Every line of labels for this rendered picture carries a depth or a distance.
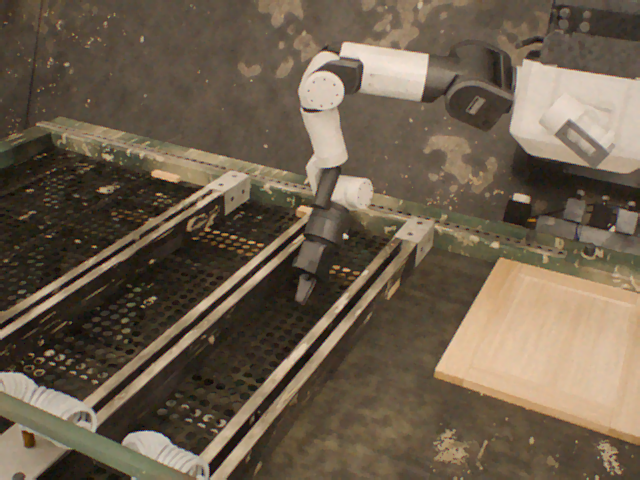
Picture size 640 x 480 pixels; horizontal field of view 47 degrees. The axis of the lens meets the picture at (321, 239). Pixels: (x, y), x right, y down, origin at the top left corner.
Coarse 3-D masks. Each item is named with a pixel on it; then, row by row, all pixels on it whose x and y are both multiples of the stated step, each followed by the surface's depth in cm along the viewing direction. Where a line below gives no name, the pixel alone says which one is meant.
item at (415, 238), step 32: (416, 224) 177; (384, 256) 163; (416, 256) 171; (352, 288) 151; (384, 288) 154; (320, 320) 140; (352, 320) 141; (320, 352) 132; (288, 384) 123; (320, 384) 132; (256, 416) 118; (288, 416) 121; (224, 448) 111; (256, 448) 112
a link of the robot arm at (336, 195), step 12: (336, 168) 152; (324, 180) 151; (336, 180) 152; (348, 180) 153; (360, 180) 152; (324, 192) 151; (336, 192) 153; (348, 192) 152; (360, 192) 152; (372, 192) 156; (312, 204) 151; (324, 204) 150; (336, 204) 153; (348, 204) 154; (360, 204) 153; (324, 216) 151; (336, 216) 151; (348, 216) 153
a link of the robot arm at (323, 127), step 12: (312, 60) 144; (324, 60) 140; (300, 96) 143; (312, 108) 142; (336, 108) 145; (312, 120) 144; (324, 120) 144; (336, 120) 145; (312, 132) 146; (324, 132) 145; (336, 132) 147; (324, 144) 147; (336, 144) 148; (324, 156) 149
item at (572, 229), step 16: (512, 208) 186; (528, 208) 188; (576, 208) 182; (592, 208) 181; (608, 208) 180; (624, 208) 194; (544, 224) 187; (560, 224) 186; (576, 224) 184; (592, 224) 181; (608, 224) 186; (624, 224) 178; (576, 240) 184; (592, 240) 183; (608, 240) 181; (624, 240) 180
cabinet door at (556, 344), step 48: (528, 288) 164; (576, 288) 165; (480, 336) 147; (528, 336) 148; (576, 336) 149; (624, 336) 150; (480, 384) 134; (528, 384) 134; (576, 384) 135; (624, 384) 136; (624, 432) 125
